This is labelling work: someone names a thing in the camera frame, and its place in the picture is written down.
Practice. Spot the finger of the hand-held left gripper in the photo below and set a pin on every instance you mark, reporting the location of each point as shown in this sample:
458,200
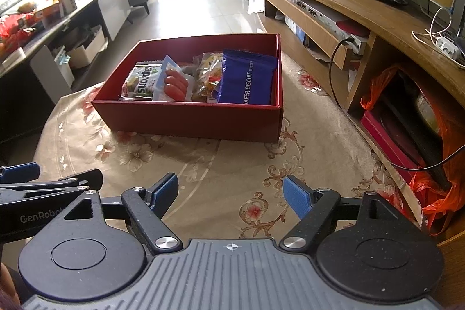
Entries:
80,181
21,172

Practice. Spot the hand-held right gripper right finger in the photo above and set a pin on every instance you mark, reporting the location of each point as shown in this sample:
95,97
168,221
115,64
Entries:
296,195

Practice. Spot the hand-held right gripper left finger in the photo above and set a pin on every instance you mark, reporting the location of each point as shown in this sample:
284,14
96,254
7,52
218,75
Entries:
165,192

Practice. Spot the red cardboard box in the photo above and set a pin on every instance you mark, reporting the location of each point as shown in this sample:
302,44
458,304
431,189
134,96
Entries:
181,121

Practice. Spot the clear sausage packet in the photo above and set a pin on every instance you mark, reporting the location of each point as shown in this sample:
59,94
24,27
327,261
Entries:
174,85

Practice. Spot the green seaweed snack packet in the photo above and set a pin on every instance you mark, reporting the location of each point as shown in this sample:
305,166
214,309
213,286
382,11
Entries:
140,83

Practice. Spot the clear yellow snack packet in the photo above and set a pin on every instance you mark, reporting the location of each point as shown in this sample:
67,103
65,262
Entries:
207,77

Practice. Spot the blue wafer biscuit packet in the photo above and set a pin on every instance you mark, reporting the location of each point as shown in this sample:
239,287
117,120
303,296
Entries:
247,77

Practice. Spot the red flat box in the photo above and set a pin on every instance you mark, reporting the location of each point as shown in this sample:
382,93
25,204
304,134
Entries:
377,128

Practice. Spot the white box with blue print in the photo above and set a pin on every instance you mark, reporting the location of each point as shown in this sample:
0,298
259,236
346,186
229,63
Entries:
65,70

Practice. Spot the beige storage box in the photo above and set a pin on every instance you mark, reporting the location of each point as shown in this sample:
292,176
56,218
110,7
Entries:
85,54

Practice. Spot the orange plastic bag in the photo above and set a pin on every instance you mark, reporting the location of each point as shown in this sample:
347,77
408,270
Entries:
432,186

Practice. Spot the red snack bag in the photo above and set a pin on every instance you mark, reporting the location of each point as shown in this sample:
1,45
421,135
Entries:
14,26

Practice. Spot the red flat case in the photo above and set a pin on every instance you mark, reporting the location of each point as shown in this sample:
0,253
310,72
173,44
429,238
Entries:
350,28

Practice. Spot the dark long low table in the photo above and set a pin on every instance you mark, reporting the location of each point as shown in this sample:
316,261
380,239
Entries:
83,3

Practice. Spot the silver media player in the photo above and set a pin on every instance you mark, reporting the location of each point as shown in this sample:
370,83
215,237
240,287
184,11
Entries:
319,10

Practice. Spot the white plastic bag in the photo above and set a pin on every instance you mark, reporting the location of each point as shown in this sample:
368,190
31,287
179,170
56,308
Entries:
256,3

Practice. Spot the white power strip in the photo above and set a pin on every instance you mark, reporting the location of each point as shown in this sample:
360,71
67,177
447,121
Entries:
448,46

